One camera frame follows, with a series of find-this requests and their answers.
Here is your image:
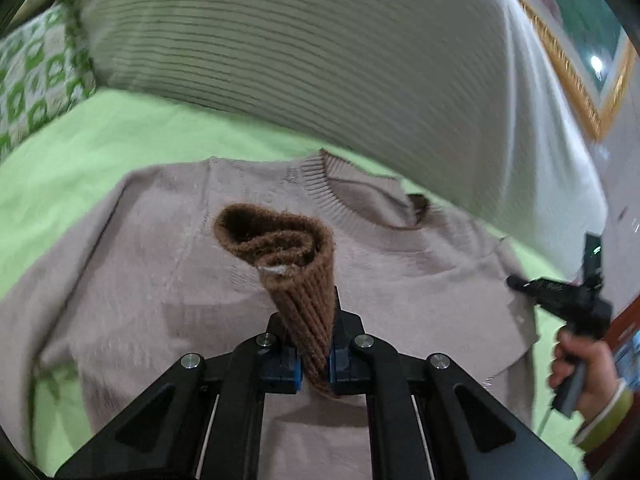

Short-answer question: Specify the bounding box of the beige knit sweater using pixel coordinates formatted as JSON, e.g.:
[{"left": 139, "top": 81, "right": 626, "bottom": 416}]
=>
[{"left": 1, "top": 152, "right": 537, "bottom": 453}]

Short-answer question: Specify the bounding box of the right forearm green cuff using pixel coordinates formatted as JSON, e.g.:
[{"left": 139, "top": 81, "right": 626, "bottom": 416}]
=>
[{"left": 573, "top": 379, "right": 639, "bottom": 476}]

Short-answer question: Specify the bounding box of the right hand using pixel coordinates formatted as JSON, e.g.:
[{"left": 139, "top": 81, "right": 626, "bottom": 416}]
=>
[{"left": 548, "top": 327, "right": 620, "bottom": 422}]

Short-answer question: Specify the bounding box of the red wooden cabinet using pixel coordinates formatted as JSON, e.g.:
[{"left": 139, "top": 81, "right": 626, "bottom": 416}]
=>
[{"left": 602, "top": 294, "right": 640, "bottom": 386}]

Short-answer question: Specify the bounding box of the gold framed picture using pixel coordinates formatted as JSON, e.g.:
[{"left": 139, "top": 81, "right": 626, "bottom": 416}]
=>
[{"left": 518, "top": 0, "right": 636, "bottom": 143}]

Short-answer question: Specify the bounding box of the striped white pillow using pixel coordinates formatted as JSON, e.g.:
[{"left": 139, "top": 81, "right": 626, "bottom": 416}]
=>
[{"left": 78, "top": 0, "right": 608, "bottom": 276}]

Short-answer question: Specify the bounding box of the green checkered cushion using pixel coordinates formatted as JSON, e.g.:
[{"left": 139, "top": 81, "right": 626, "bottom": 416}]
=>
[{"left": 1, "top": 2, "right": 96, "bottom": 158}]

